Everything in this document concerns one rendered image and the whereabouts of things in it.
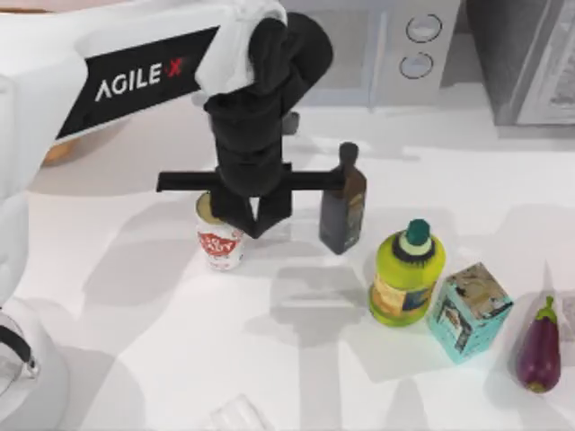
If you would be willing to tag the dark glass bottle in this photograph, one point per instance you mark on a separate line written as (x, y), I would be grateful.
(343, 215)

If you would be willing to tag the green bottle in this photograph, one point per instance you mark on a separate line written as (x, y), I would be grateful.
(404, 287)

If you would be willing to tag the purple eggplant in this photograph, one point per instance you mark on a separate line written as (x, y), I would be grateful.
(539, 354)

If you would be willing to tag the red and white can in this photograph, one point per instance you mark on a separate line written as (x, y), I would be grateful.
(222, 247)

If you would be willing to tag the grey cabinet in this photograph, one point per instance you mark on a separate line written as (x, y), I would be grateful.
(521, 63)

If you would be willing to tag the brown wooden object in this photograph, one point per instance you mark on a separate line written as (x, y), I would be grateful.
(63, 152)

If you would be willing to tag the round microwave knob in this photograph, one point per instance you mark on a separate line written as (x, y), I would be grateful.
(416, 65)
(423, 24)

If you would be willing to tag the pale microwave oven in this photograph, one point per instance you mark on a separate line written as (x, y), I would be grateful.
(355, 54)

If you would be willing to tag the teal carton box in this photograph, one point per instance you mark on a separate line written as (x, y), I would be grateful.
(467, 314)

